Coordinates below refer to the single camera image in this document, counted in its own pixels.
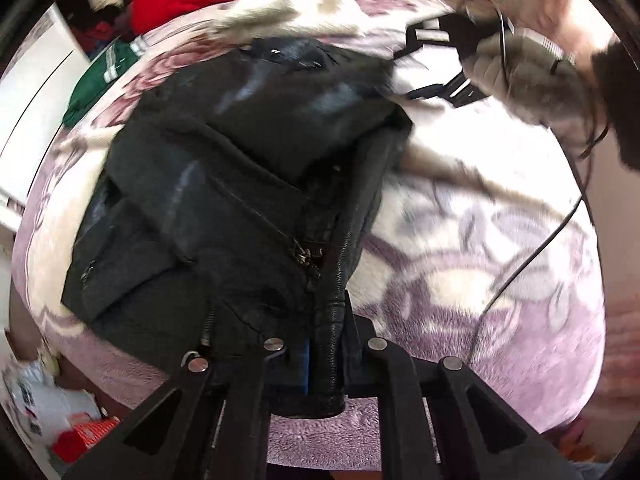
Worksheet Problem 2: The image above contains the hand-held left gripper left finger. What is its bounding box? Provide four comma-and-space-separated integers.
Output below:
62, 337, 313, 480

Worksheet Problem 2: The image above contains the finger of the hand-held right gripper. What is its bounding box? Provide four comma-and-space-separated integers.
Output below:
404, 76, 490, 109
406, 19, 453, 56

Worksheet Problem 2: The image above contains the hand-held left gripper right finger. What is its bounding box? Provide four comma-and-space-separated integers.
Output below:
345, 292, 583, 480

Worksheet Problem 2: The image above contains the black leather jacket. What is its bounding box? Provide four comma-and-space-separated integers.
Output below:
61, 36, 415, 418

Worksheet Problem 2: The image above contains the person's right hand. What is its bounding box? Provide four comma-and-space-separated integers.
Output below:
459, 32, 596, 128

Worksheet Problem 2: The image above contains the purple floral fleece blanket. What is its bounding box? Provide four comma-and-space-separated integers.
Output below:
12, 0, 608, 471

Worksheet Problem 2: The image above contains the red box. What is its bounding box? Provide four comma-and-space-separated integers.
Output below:
52, 412, 122, 463

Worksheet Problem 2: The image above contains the white plastic bag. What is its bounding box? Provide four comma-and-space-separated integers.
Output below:
2, 357, 103, 448

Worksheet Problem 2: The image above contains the green garment with white stripes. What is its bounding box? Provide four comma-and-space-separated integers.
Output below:
62, 40, 148, 128

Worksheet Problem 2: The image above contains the white cabinet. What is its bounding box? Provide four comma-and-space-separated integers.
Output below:
0, 5, 92, 231

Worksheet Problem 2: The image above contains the black cable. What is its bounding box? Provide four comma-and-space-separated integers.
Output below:
467, 2, 612, 363

